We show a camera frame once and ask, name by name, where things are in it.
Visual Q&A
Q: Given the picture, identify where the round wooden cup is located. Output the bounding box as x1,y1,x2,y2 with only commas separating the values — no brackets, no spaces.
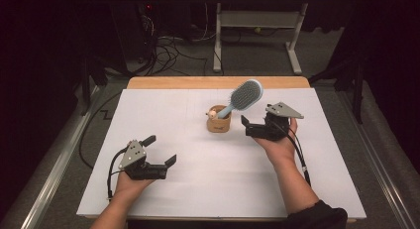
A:
206,104,232,134

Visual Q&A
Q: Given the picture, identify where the person's right hand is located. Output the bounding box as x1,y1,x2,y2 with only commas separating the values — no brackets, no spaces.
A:
254,118,299,168

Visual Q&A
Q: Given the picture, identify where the person's left hand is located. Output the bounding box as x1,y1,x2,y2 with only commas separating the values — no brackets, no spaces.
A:
113,171,157,201

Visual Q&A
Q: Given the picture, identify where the white metal desk frame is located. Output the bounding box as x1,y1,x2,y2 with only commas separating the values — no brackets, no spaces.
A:
204,0,355,75

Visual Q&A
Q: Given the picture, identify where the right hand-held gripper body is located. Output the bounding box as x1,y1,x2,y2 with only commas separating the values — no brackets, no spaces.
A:
246,101,305,142

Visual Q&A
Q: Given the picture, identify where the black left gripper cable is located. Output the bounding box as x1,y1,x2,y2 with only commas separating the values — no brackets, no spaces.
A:
106,148,129,201

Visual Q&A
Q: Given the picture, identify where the black sleeve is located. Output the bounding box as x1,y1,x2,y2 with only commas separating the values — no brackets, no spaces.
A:
282,199,349,229

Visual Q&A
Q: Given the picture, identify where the tangle of floor cables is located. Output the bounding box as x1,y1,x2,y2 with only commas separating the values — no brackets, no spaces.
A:
132,2,221,77

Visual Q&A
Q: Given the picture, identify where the long black floor cable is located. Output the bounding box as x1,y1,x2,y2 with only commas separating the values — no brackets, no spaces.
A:
78,91,123,171

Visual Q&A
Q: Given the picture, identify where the black stand leg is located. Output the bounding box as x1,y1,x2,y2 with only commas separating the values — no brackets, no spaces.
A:
308,54,365,124
80,55,110,116

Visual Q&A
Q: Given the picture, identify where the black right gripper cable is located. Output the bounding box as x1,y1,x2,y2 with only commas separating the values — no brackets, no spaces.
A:
280,123,312,187

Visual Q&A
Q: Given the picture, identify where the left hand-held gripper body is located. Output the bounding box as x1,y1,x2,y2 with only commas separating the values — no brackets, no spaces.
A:
118,139,168,181

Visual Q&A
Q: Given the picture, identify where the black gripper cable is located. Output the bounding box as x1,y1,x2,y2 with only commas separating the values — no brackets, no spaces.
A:
280,123,312,187
106,148,129,201

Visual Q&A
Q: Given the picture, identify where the dark computer tower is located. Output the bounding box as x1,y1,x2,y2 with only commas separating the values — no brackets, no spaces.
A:
110,0,158,63

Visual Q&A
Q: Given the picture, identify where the light blue hairbrush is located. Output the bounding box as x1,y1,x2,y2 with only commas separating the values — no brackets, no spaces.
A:
216,78,264,120

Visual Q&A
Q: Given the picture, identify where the aluminium floor rail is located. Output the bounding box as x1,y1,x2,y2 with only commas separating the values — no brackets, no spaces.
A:
3,84,102,229
336,89,420,229

